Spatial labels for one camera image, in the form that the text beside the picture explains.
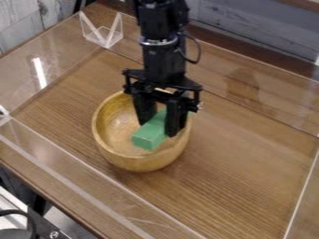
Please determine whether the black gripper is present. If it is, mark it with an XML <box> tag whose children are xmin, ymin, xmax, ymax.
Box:
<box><xmin>122</xmin><ymin>38</ymin><xmax>202</xmax><ymax>137</ymax></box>

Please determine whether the green rectangular block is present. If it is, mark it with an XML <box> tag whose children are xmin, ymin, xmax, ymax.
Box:
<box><xmin>131</xmin><ymin>109</ymin><xmax>167</xmax><ymax>150</ymax></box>

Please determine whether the brown wooden bowl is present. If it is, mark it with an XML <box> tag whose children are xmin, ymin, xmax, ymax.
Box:
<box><xmin>91</xmin><ymin>91</ymin><xmax>193</xmax><ymax>172</ymax></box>

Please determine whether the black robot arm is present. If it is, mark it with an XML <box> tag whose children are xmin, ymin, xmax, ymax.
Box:
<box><xmin>122</xmin><ymin>0</ymin><xmax>202</xmax><ymax>136</ymax></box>

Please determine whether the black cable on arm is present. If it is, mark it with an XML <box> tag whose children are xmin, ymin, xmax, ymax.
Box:
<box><xmin>177</xmin><ymin>31</ymin><xmax>202</xmax><ymax>65</ymax></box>

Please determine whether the black metal table frame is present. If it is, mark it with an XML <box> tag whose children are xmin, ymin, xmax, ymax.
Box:
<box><xmin>0</xmin><ymin>166</ymin><xmax>75</xmax><ymax>239</ymax></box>

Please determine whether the black cable under table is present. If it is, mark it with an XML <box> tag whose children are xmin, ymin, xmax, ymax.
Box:
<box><xmin>0</xmin><ymin>208</ymin><xmax>39</xmax><ymax>239</ymax></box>

